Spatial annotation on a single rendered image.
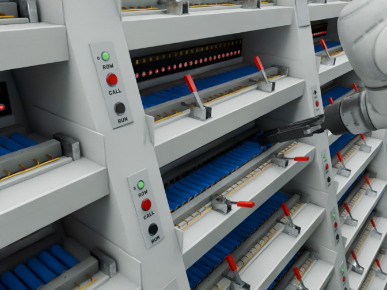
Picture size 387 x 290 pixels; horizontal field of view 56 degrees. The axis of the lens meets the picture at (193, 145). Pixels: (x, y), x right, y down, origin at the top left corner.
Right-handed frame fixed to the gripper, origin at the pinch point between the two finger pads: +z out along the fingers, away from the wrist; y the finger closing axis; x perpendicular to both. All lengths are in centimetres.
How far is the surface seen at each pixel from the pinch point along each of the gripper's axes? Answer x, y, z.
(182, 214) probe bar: 3.9, 38.8, 0.7
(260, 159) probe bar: 3.7, 7.8, 0.8
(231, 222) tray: 10.4, 29.8, -2.0
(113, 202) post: -6, 55, -5
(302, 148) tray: 7.7, -10.7, -1.2
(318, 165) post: 14.7, -15.0, -2.1
